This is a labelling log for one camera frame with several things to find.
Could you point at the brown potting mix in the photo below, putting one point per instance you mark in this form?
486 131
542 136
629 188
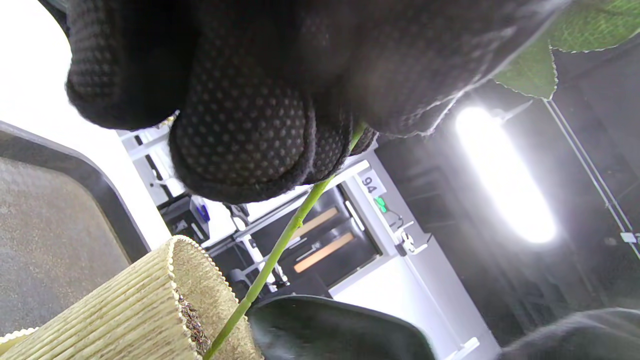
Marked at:
192 325

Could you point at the person's left hand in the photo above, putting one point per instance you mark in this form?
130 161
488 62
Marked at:
275 90

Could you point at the person's right hand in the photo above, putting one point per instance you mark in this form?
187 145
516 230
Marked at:
590 337

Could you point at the long ceiling light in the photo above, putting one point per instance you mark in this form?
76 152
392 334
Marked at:
505 175

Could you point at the dark brown plastic tray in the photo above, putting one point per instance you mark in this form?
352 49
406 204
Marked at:
55 240

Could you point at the gold ribbed flower pot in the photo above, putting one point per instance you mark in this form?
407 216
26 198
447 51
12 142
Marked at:
120 310

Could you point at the green plastic garden scoop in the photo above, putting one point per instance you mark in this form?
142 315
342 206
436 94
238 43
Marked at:
340 332

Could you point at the white rig frame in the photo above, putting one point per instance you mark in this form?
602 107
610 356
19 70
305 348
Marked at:
430 280

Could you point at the red artificial rose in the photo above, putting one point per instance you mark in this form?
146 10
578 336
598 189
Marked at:
270 260

